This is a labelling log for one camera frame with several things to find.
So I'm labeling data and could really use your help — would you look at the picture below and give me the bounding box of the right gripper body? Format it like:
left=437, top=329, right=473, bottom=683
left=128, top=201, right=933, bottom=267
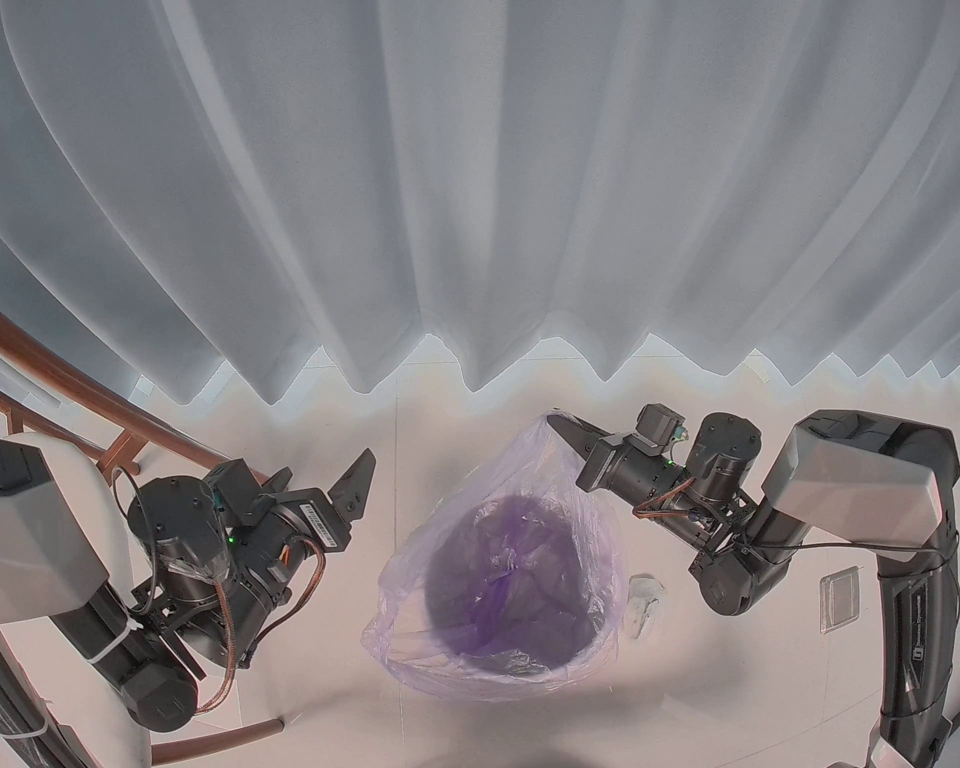
left=576, top=432, right=688, bottom=519

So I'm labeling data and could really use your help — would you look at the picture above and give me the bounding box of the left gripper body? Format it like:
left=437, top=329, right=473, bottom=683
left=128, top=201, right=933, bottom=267
left=239, top=486, right=354, bottom=587

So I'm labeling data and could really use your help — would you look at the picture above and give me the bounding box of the purple plastic bag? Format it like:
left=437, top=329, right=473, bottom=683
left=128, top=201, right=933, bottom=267
left=360, top=408, right=632, bottom=703

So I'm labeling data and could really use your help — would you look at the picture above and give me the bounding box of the white trash bin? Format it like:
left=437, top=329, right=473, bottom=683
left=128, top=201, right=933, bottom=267
left=420, top=490, right=611, bottom=681

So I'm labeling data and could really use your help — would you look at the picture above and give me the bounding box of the crumpled white paper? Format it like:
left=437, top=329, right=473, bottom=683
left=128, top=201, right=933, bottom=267
left=621, top=573, right=669, bottom=643

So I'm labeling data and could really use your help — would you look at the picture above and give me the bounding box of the pale blue-white curtain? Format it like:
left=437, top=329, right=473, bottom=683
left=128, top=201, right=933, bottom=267
left=0, top=0, right=960, bottom=412

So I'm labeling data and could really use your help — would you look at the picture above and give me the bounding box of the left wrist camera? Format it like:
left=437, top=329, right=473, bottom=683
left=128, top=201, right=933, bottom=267
left=205, top=458, right=264, bottom=527

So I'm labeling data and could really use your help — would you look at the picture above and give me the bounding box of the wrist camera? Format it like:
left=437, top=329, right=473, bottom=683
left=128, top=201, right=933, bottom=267
left=633, top=402, right=688, bottom=456
left=205, top=458, right=264, bottom=527

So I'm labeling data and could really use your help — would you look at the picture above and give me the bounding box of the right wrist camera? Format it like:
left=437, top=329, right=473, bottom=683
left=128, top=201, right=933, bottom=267
left=633, top=402, right=688, bottom=456

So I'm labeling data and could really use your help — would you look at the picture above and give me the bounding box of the black cable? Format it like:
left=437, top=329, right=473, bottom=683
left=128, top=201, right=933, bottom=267
left=793, top=541, right=951, bottom=561

